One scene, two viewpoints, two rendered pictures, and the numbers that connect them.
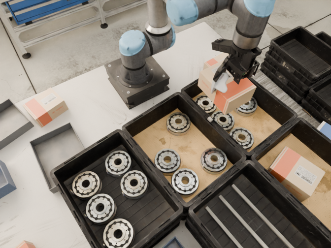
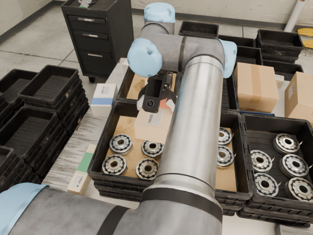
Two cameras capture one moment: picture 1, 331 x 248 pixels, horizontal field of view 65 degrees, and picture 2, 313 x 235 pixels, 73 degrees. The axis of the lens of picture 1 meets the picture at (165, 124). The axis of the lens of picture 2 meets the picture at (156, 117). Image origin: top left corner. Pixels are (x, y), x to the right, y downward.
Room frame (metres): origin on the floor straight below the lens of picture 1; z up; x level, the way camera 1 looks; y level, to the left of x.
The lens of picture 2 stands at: (0.95, 0.14, 1.65)
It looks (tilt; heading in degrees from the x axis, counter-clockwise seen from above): 49 degrees down; 226
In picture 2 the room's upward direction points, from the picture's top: straight up
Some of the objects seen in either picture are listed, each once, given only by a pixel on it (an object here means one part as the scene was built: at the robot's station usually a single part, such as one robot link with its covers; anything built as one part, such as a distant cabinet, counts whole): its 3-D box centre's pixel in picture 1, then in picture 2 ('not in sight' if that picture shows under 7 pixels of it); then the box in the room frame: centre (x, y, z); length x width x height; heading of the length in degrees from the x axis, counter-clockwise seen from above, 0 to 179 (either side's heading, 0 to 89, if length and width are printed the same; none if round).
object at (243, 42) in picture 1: (248, 35); not in sight; (0.59, -0.23, 1.32); 0.08 x 0.08 x 0.05
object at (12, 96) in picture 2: not in sight; (22, 98); (0.87, -1.72, 0.31); 0.40 x 0.30 x 0.34; 33
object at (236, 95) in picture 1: (225, 86); (157, 117); (0.61, -0.21, 1.08); 0.16 x 0.12 x 0.07; 33
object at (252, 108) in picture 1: (245, 103); (120, 142); (0.69, -0.36, 0.86); 0.10 x 0.10 x 0.01
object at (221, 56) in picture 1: (221, 68); not in sight; (1.03, -0.31, 0.74); 0.16 x 0.12 x 0.07; 125
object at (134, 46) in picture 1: (134, 48); not in sight; (0.93, 0.14, 0.97); 0.13 x 0.12 x 0.14; 122
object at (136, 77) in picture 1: (134, 66); not in sight; (0.93, 0.15, 0.85); 0.15 x 0.15 x 0.10
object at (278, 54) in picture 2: not in sight; (270, 57); (-1.31, -0.44, 0.37); 0.40 x 0.30 x 0.45; 123
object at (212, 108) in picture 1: (205, 104); (148, 169); (0.69, -0.18, 0.86); 0.10 x 0.10 x 0.01
